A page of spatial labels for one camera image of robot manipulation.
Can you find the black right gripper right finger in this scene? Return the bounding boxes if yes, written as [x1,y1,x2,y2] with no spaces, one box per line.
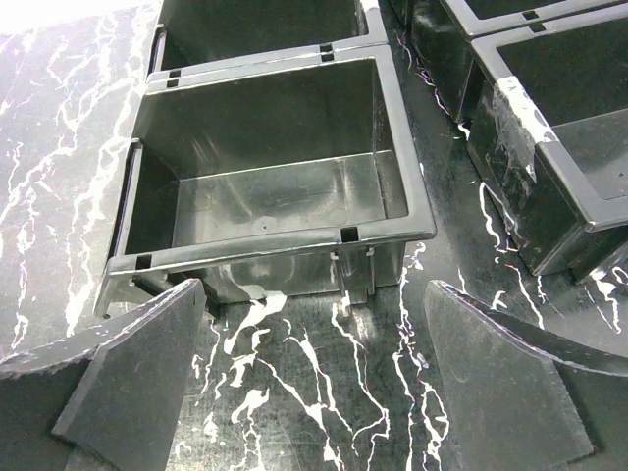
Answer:
[424,280,627,470]

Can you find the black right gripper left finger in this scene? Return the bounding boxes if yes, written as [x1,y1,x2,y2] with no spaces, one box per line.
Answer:
[1,280,205,470]

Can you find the black bin near left column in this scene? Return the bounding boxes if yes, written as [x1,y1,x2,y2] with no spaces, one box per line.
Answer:
[94,45,437,316]

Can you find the black bin near right column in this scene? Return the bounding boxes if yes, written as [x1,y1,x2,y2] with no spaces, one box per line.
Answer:
[467,3,627,281]

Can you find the black bin middle right column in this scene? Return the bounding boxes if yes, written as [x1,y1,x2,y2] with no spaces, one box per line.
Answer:
[410,0,628,124]

